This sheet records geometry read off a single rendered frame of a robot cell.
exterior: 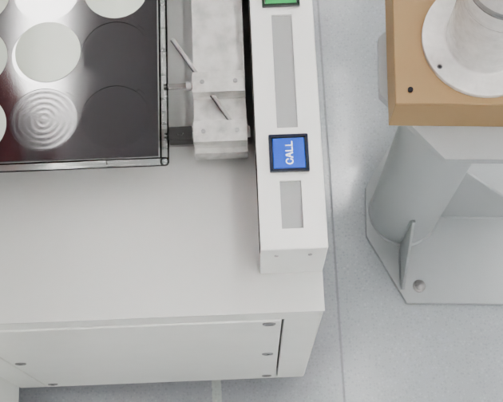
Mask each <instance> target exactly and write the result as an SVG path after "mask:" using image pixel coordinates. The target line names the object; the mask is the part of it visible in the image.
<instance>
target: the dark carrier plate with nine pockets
mask: <svg viewBox="0 0 503 402"><path fill-rule="evenodd" d="M43 22H57V23H61V24H62V25H65V26H67V27H69V28H70V29H71V30H72V31H73V32H74V33H75V34H76V35H77V38H78V40H79V42H80V46H81V54H80V58H79V61H78V63H77V65H76V66H75V68H74V69H73V70H72V71H71V72H70V73H69V74H68V75H67V76H65V77H63V78H62V79H60V80H57V81H51V82H40V81H34V80H32V79H30V78H28V77H27V76H26V75H25V74H23V73H22V71H21V70H20V69H19V68H18V65H17V63H16V60H15V48H16V45H17V43H18V40H19V38H20V37H21V36H22V35H23V34H24V33H25V32H26V31H27V30H28V29H29V28H30V27H32V26H35V25H37V24H39V23H43ZM0 38H1V39H2V40H3V41H4V43H5V45H6V48H7V62H6V66H5V68H4V70H3V71H2V73H1V74H0V105H1V107H2V109H3V111H4V113H5V115H6V130H5V133H4V135H3V137H2V139H1V140H0V163H13V162H33V161H53V160H92V159H112V158H133V157H153V156H159V138H158V72H157V5H156V0H145V1H144V3H143V4H142V5H141V7H140V8H139V9H138V10H136V11H135V12H134V13H132V14H130V15H128V16H125V17H123V18H106V17H103V16H101V15H99V14H96V13H95V12H93V11H92V10H91V9H90V8H89V6H88V5H87V3H86V1H85V0H9V1H8V3H7V5H6V8H5V9H4V10H3V11H2V12H1V13H0Z"/></svg>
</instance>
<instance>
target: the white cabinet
mask: <svg viewBox="0 0 503 402"><path fill-rule="evenodd" d="M322 315H323V311H322V312H302V313H263V314H243V315H223V316H203V317H164V318H145V319H124V320H104V321H66V322H46V323H25V324H6V325H0V377H1V378H3V379H5V380H8V381H9V382H10V383H12V384H15V385H17V386H18V387H20V388H39V387H58V386H78V385H98V384H137V383H156V382H177V381H196V380H234V379H255V378H274V377H294V376H303V375H304V373H305V370H306V367H307V363H308V360H309V357H310V355H311V350H312V347H313V344H314V342H315V337H316V334H317V332H318V328H319V324H320V321H321V318H322Z"/></svg>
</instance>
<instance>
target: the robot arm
mask: <svg viewBox="0 0 503 402"><path fill-rule="evenodd" d="M422 50H423V53H424V55H425V58H426V61H427V63H428V65H429V66H430V68H431V69H432V70H433V72H434V73H435V75H436V76H437V77H438V78H439V79H440V80H441V81H442V82H444V83H445V84H446V85H448V86H449V87H450V88H452V89H454V90H456V91H458V92H460V93H463V94H465V95H469V96H472V97H481V98H494V97H503V0H436V1H435V2H434V4H433V5H432V6H431V7H430V9H429V11H428V13H427V15H426V17H425V21H424V23H423V27H422Z"/></svg>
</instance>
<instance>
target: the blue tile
mask: <svg viewBox="0 0 503 402"><path fill-rule="evenodd" d="M272 156H273V169H282V168H305V167H306V156H305V143H304V137H297V138H277V139H272Z"/></svg>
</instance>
